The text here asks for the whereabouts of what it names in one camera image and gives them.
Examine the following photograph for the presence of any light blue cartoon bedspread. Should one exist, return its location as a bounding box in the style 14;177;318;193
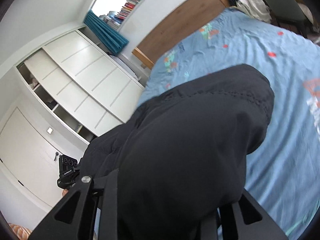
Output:
139;8;319;239

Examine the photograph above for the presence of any white sliding-door wardrobe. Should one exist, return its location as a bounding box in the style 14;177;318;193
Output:
16;30;144;144

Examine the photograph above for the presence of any wooden headboard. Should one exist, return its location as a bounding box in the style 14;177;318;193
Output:
132;0;229;69

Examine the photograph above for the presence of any white wall switch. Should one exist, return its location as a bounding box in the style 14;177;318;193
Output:
47;127;53;134

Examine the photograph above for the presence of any black puffer jacket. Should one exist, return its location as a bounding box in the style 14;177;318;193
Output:
79;67;274;239

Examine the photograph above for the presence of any cream cloth pile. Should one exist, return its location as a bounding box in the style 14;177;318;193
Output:
236;0;272;23

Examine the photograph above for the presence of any teal curtain left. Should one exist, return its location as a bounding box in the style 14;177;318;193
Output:
84;10;129;55

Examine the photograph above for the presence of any white door with handle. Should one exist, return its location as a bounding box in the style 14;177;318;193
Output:
0;106;86;213

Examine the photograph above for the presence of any row of books on shelf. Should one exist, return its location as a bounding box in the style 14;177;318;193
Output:
100;0;163;30

